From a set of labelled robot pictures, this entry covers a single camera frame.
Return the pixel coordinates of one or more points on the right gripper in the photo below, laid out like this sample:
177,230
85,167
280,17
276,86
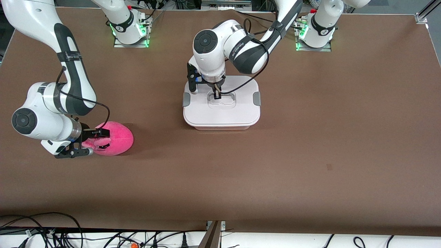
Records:
86,133

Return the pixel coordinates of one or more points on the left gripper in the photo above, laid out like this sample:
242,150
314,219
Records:
216,90

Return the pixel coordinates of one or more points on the pink plush toy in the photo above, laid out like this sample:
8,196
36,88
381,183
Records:
120,137

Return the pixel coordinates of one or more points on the white box lid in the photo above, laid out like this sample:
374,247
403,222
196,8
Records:
241,113

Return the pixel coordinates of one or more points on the grey lid clip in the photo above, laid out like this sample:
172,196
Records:
186,99
256,99

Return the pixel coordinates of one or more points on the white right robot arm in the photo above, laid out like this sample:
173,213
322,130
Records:
41,20

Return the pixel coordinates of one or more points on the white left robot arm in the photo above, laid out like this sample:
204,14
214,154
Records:
210,55

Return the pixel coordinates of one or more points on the pink translucent plastic box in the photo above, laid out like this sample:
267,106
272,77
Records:
220,127

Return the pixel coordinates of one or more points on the brown table mat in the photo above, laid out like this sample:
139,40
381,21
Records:
310,193

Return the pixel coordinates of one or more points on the black power plug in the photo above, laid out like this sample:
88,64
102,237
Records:
184,241

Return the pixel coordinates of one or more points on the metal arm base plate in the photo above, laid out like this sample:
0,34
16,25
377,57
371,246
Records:
119,43
313,49

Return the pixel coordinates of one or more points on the aluminium frame profile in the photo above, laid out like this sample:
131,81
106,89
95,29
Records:
212,237
427,10

